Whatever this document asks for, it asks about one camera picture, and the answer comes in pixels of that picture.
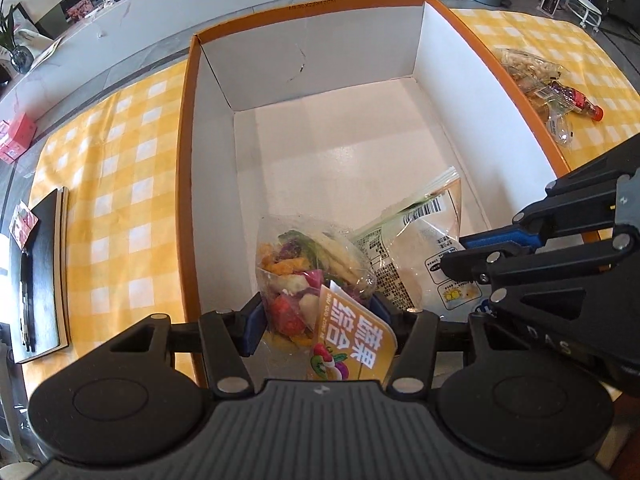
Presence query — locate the clear popcorn snack bag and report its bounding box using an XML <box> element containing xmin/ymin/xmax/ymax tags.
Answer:
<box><xmin>526</xmin><ymin>86</ymin><xmax>574</xmax><ymax>145</ymax></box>

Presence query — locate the white snack bag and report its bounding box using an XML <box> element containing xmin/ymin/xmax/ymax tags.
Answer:
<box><xmin>350</xmin><ymin>167</ymin><xmax>484</xmax><ymax>323</ymax></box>

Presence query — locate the mixed veggie crisps bag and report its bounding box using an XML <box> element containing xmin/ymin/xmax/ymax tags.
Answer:
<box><xmin>255</xmin><ymin>216</ymin><xmax>398</xmax><ymax>382</ymax></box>

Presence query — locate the small cola bottle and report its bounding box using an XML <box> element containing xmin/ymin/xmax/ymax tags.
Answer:
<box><xmin>551</xmin><ymin>80</ymin><xmax>604</xmax><ymax>122</ymax></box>

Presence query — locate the black notebook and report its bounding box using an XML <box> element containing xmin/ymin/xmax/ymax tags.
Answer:
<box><xmin>9</xmin><ymin>188</ymin><xmax>70</xmax><ymax>364</ymax></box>

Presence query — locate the white small stool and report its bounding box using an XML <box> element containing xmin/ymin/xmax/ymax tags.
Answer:
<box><xmin>565</xmin><ymin>0</ymin><xmax>602</xmax><ymax>32</ymax></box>

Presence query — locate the orange cardboard box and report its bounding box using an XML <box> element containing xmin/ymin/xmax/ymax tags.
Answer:
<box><xmin>177</xmin><ymin>0</ymin><xmax>572</xmax><ymax>314</ymax></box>

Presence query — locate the yellow checkered tablecloth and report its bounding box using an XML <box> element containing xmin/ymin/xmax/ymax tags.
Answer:
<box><xmin>23</xmin><ymin>9</ymin><xmax>639</xmax><ymax>391</ymax></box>

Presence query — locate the pink storage case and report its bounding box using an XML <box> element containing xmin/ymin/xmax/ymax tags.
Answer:
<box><xmin>0</xmin><ymin>113</ymin><xmax>37</xmax><ymax>164</ymax></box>

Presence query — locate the blue glass plant vase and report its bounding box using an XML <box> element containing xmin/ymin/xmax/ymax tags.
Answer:
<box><xmin>10</xmin><ymin>46</ymin><xmax>34</xmax><ymax>75</ymax></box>

